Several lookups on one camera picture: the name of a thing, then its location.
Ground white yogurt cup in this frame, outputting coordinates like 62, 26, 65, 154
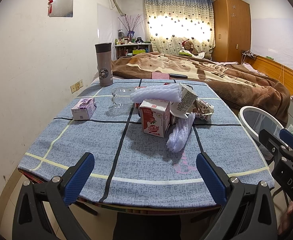
170, 83, 197, 119

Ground red strawberry milk carton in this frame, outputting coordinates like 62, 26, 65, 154
140, 99, 170, 138

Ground purple milk carton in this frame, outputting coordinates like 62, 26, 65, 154
71, 98, 97, 121

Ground clear plastic cola bottle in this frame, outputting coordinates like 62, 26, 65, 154
111, 87, 143, 108

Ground white trash bin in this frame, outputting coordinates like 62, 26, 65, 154
239, 106, 287, 160

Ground person's right hand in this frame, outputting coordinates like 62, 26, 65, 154
278, 201, 293, 235

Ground wooden headboard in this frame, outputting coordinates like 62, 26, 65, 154
245, 55, 293, 95

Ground brown bed blanket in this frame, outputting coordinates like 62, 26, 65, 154
111, 52, 290, 126

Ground wooden wardrobe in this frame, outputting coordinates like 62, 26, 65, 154
212, 0, 251, 63

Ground blue plaid tablecloth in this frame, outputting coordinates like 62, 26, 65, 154
18, 79, 274, 209

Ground teddy bear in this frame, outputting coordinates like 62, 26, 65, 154
182, 40, 198, 56

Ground pink notebook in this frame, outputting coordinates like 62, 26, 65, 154
151, 72, 170, 80

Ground dotted window curtain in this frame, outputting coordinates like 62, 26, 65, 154
144, 0, 215, 55

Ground cluttered white shelf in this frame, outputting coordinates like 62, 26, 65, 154
115, 36, 153, 60

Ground grey thermos bottle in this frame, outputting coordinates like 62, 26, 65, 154
95, 42, 113, 87

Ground dried branches in vase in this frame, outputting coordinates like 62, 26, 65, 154
118, 14, 146, 40

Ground red hanging ornament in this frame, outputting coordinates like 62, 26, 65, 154
48, 0, 54, 16

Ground wall power socket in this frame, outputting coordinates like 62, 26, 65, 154
70, 80, 84, 93

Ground wall mirror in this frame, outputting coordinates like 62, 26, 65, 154
49, 0, 73, 18

